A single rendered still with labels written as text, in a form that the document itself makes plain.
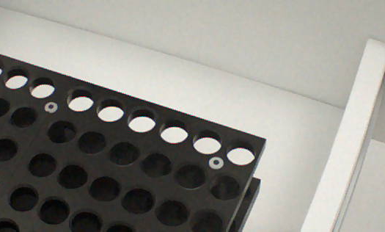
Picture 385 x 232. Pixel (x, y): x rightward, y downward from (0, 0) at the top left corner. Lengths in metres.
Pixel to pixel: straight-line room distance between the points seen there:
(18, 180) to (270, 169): 0.13
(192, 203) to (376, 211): 0.20
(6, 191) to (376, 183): 0.25
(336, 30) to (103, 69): 0.13
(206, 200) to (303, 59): 0.12
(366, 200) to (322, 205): 0.17
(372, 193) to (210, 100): 0.13
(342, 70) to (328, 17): 0.03
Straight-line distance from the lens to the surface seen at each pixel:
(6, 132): 0.35
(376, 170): 0.52
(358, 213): 0.50
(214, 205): 0.33
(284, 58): 0.43
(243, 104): 0.44
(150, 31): 0.45
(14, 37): 0.48
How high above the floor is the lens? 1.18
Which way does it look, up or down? 52 degrees down
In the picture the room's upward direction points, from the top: 1 degrees clockwise
